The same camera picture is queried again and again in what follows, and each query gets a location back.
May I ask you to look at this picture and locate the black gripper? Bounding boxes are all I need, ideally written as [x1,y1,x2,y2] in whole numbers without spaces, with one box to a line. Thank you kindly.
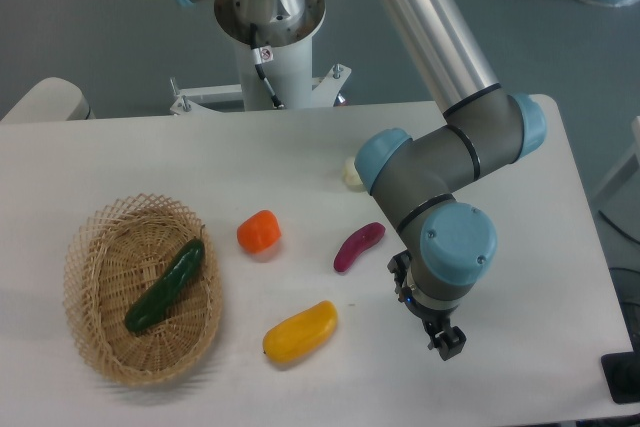
[388,251,467,360]

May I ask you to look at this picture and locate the green cucumber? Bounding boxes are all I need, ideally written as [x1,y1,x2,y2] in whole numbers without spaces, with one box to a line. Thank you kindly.
[124,238,206,334]

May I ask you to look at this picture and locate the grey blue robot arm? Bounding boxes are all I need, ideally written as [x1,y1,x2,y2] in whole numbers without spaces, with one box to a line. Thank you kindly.
[176,0,546,359]

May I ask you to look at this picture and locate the woven wicker basket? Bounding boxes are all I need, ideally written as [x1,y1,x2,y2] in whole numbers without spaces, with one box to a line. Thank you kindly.
[63,194,223,386]

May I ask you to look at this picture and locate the purple sweet potato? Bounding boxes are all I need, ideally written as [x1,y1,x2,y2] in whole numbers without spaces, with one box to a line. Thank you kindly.
[333,222,386,274]

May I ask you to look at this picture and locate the yellow bell pepper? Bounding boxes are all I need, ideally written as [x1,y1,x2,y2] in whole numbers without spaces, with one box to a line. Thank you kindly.
[262,300,338,364]

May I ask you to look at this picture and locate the black device at edge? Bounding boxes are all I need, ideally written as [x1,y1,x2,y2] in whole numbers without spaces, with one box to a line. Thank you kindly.
[601,352,639,404]

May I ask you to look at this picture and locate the green bok choy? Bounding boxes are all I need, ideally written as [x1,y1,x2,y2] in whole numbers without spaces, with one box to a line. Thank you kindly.
[341,157,365,192]

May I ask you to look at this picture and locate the orange bell pepper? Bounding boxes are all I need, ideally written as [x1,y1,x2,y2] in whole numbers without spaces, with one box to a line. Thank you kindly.
[236,210,281,254]

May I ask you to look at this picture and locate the white chair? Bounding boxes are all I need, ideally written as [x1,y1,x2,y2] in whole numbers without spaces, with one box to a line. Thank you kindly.
[1,77,96,125]

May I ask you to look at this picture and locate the white furniture frame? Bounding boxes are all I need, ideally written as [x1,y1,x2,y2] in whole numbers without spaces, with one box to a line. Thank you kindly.
[591,117,639,205]

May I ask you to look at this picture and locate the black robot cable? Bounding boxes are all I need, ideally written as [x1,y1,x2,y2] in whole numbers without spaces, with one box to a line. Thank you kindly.
[248,21,286,109]

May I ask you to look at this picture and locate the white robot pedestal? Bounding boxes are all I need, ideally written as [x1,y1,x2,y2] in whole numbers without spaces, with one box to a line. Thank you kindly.
[171,0,352,115]

